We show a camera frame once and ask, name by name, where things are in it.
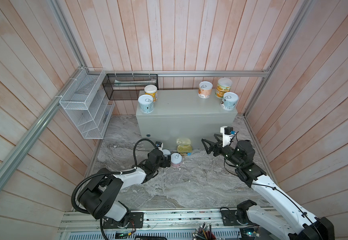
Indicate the orange green label can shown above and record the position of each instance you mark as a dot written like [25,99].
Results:
[224,85]

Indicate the yellow label can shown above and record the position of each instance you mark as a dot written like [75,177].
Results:
[152,90]

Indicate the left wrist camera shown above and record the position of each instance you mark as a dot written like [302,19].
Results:
[159,145]

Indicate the white wire mesh shelf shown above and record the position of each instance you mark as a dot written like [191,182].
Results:
[86,103]

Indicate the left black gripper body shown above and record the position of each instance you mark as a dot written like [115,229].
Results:
[162,163]

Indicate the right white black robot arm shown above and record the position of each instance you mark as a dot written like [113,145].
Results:
[297,222]

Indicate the black mesh basket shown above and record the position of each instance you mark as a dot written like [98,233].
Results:
[125,87]

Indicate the white lid can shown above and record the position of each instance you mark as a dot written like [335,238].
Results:
[166,152]
[176,160]
[146,104]
[229,101]
[205,89]

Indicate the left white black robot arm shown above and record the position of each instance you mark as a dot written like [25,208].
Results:
[97,194]

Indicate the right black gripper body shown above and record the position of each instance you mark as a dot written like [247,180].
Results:
[228,153]

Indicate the gold rectangular sardine tin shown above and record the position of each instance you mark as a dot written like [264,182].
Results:
[184,150]

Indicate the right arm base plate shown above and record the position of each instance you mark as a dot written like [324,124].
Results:
[238,217]

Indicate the grey metal cabinet box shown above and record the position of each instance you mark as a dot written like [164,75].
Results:
[182,116]

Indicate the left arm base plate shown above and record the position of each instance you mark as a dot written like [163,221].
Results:
[130,220]

